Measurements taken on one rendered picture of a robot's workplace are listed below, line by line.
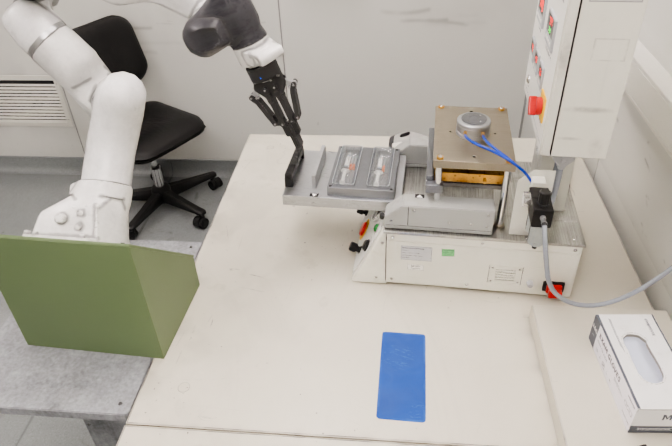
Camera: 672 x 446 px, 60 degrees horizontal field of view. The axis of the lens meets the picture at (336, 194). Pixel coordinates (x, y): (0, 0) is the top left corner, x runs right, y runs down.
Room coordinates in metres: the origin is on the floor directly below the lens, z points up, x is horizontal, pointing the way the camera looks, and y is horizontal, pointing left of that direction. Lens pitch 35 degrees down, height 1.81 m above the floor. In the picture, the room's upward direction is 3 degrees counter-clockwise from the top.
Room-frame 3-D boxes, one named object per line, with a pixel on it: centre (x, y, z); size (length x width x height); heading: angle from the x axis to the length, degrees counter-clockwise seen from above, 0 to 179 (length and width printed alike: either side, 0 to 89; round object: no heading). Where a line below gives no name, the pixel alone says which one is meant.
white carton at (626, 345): (0.73, -0.59, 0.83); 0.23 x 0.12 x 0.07; 177
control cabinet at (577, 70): (1.19, -0.51, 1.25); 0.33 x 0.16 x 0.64; 169
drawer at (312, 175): (1.27, -0.03, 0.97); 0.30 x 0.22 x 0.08; 79
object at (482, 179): (1.21, -0.33, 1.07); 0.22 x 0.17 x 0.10; 169
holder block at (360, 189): (1.27, -0.08, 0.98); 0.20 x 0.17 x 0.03; 169
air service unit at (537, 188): (0.98, -0.42, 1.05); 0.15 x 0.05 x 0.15; 169
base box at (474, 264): (1.20, -0.32, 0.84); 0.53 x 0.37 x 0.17; 79
